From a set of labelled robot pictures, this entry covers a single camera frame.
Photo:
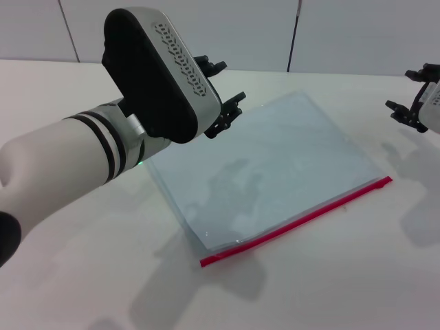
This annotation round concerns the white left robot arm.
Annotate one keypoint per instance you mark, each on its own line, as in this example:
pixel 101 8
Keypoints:
pixel 62 151

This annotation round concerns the red zipper slider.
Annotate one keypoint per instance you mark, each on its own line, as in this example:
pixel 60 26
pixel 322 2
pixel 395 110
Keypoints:
pixel 381 185

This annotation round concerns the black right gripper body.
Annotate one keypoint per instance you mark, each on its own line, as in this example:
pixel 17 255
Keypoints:
pixel 422 94

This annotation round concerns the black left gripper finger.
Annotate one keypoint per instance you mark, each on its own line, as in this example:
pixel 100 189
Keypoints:
pixel 230 111
pixel 211 67

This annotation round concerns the clear red-zip document bag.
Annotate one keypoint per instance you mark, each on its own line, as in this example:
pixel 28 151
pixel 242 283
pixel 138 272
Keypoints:
pixel 268 165

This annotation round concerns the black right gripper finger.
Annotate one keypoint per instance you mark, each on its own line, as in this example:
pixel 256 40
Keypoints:
pixel 407 116
pixel 428 73

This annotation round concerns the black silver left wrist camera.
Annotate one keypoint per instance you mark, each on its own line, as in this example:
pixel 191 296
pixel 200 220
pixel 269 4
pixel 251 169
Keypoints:
pixel 148 82

